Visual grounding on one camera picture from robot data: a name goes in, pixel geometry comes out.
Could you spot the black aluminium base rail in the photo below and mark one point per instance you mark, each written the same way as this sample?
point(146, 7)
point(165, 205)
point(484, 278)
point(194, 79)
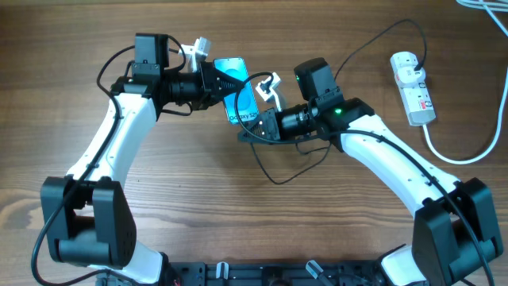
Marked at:
point(357, 273)

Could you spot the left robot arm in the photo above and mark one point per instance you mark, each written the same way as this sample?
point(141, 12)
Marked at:
point(87, 219)

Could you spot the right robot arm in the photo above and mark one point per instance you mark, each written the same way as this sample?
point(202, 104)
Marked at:
point(455, 224)

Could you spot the white power strip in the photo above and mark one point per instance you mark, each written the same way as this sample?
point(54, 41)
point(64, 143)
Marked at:
point(416, 100)

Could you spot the turquoise screen smartphone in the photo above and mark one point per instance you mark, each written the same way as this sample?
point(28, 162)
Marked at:
point(246, 103)

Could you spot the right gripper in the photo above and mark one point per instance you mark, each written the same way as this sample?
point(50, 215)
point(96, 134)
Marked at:
point(269, 120)

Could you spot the white charger plug adapter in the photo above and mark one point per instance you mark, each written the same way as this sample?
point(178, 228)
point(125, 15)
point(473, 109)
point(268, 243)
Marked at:
point(406, 77)

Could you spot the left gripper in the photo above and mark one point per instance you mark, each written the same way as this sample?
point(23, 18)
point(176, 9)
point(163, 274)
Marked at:
point(211, 94)

